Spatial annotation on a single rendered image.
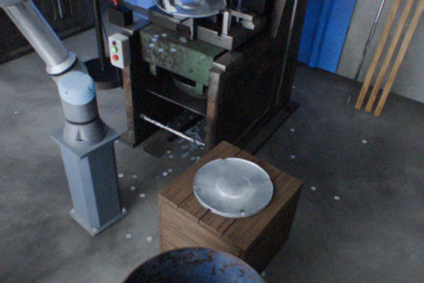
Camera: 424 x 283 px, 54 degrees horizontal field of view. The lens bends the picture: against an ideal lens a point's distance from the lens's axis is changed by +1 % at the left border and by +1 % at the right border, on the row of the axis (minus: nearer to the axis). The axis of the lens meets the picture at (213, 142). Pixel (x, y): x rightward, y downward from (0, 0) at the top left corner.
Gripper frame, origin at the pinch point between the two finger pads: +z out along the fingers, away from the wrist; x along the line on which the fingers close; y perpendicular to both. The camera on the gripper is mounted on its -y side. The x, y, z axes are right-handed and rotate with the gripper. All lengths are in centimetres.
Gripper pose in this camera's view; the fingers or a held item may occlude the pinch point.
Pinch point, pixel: (169, 10)
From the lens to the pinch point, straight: 170.8
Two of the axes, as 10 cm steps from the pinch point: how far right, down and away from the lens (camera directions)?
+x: 5.0, -8.0, 3.4
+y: 8.5, 3.7, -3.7
